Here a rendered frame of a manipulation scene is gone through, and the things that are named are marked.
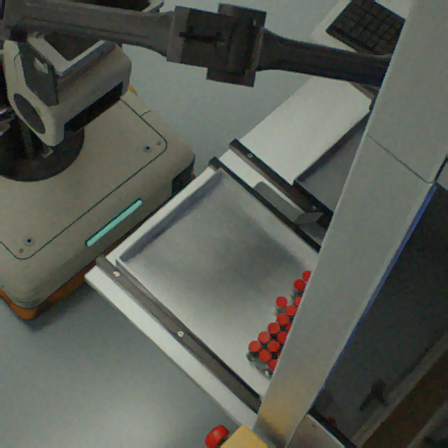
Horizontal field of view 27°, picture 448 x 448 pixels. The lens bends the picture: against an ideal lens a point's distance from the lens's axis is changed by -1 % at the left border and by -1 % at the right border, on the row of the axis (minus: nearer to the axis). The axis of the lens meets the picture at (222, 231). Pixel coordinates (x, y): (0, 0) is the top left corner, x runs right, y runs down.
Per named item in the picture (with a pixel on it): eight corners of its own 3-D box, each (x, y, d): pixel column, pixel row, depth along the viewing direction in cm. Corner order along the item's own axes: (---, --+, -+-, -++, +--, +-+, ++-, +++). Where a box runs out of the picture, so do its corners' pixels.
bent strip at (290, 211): (319, 227, 168) (324, 212, 162) (308, 238, 166) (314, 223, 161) (261, 180, 171) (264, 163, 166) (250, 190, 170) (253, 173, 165)
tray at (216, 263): (357, 299, 162) (362, 291, 159) (257, 400, 152) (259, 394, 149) (219, 177, 171) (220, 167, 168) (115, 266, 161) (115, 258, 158)
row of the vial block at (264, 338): (322, 295, 161) (327, 284, 157) (252, 364, 155) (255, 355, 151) (313, 286, 162) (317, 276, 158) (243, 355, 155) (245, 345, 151)
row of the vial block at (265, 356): (332, 303, 161) (336, 293, 157) (262, 373, 154) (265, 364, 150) (322, 295, 161) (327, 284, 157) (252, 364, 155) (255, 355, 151)
